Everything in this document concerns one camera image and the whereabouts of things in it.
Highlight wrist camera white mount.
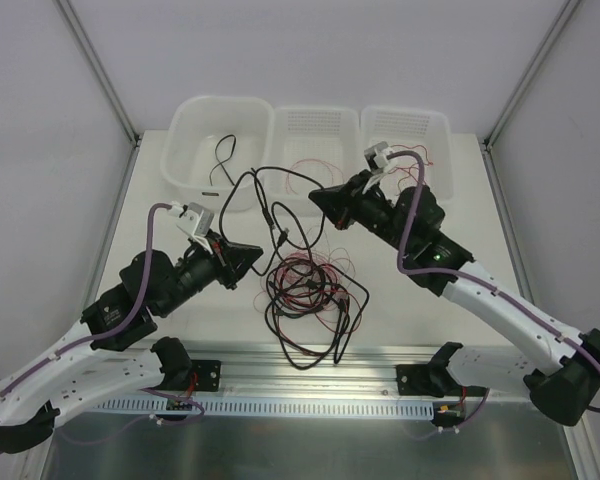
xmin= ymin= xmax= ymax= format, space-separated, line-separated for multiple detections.
xmin=169 ymin=201 xmax=214 ymax=251
xmin=363 ymin=141 xmax=396 ymax=194

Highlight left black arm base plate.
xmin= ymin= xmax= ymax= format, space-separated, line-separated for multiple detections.
xmin=190 ymin=360 xmax=222 ymax=392

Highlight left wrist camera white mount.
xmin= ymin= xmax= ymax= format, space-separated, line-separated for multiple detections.
xmin=169 ymin=201 xmax=214 ymax=251

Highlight aluminium mounting rail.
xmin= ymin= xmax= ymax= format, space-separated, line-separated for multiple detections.
xmin=92 ymin=339 xmax=579 ymax=401

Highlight right white perforated basket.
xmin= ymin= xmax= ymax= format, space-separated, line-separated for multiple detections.
xmin=360 ymin=106 xmax=454 ymax=206

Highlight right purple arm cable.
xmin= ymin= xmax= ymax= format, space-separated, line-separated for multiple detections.
xmin=388 ymin=149 xmax=600 ymax=416

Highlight white slotted cable duct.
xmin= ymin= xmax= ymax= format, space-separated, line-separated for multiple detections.
xmin=93 ymin=395 xmax=434 ymax=421

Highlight right aluminium frame post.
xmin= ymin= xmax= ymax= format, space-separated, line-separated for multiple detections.
xmin=483 ymin=0 xmax=583 ymax=152

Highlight solid white plastic bin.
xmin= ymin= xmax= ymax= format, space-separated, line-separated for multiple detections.
xmin=160 ymin=96 xmax=274 ymax=211

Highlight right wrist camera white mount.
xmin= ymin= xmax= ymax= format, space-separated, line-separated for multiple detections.
xmin=363 ymin=141 xmax=396 ymax=194

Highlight black and red cables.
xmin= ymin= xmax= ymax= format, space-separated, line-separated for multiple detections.
xmin=252 ymin=244 xmax=371 ymax=371

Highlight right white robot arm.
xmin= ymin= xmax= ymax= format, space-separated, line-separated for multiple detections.
xmin=308 ymin=171 xmax=600 ymax=426

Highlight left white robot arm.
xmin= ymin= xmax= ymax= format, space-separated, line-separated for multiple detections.
xmin=0 ymin=232 xmax=263 ymax=454

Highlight thin red wire loop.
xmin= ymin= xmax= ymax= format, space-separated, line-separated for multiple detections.
xmin=284 ymin=157 xmax=346 ymax=197

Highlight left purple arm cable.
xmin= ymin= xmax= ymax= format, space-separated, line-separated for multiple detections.
xmin=0 ymin=202 xmax=174 ymax=461

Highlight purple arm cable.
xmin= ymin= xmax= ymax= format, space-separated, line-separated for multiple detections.
xmin=388 ymin=149 xmax=600 ymax=416
xmin=0 ymin=202 xmax=174 ymax=461

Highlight red wire in right basket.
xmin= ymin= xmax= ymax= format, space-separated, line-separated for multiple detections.
xmin=379 ymin=143 xmax=435 ymax=201

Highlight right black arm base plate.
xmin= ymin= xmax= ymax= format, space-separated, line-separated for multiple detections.
xmin=395 ymin=364 xmax=432 ymax=396

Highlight left aluminium frame post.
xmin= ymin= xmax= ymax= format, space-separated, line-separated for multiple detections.
xmin=53 ymin=0 xmax=141 ymax=146

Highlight middle white perforated basket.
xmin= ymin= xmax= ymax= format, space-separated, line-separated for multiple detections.
xmin=261 ymin=106 xmax=366 ymax=218

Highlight aluminium frame post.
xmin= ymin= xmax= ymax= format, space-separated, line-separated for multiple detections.
xmin=53 ymin=0 xmax=141 ymax=146
xmin=483 ymin=0 xmax=583 ymax=152

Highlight white perforated basket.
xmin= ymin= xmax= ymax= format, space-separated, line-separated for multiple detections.
xmin=261 ymin=106 xmax=366 ymax=218
xmin=360 ymin=106 xmax=454 ymax=206

